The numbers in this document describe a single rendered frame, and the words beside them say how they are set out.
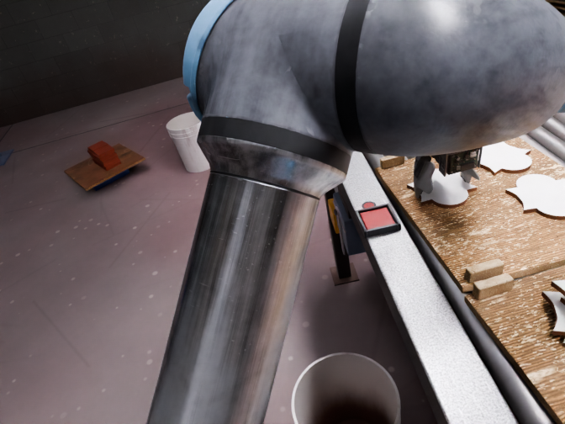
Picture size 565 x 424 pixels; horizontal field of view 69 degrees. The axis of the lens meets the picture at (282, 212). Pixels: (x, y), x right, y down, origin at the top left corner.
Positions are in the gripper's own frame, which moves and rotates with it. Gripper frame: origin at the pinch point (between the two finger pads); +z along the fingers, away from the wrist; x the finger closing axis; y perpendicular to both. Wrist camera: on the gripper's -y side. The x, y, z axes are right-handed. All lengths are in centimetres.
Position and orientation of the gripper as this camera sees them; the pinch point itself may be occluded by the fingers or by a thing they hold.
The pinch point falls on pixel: (440, 186)
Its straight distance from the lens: 95.2
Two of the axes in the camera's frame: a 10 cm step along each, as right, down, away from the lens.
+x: 9.7, -2.6, 0.3
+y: 1.9, 6.1, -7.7
